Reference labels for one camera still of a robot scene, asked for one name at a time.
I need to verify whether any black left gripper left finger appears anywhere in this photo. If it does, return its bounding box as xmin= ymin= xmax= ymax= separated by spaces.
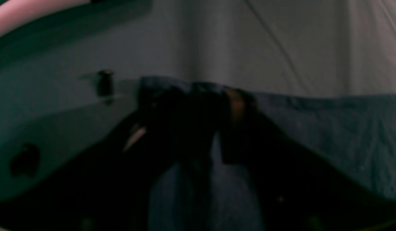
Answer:
xmin=0 ymin=88 xmax=217 ymax=231

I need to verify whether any light blue table cloth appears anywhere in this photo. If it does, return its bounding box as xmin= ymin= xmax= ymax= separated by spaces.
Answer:
xmin=0 ymin=0 xmax=396 ymax=200

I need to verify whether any dark blue T-shirt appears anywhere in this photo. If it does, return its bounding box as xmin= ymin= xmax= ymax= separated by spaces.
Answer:
xmin=138 ymin=75 xmax=396 ymax=231

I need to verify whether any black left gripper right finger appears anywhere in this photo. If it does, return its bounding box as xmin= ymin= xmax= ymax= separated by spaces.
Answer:
xmin=220 ymin=88 xmax=396 ymax=231

